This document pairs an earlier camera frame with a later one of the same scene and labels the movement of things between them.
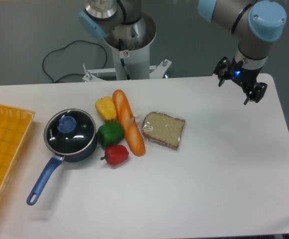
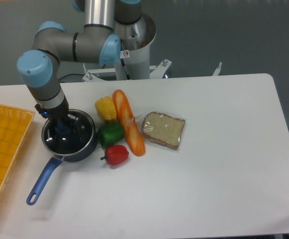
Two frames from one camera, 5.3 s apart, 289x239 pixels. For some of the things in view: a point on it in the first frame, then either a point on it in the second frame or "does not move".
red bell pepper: x=115 y=155 does not move
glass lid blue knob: x=69 y=131 does not move
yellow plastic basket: x=5 y=128 does not move
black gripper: x=245 y=77 -> x=58 y=114
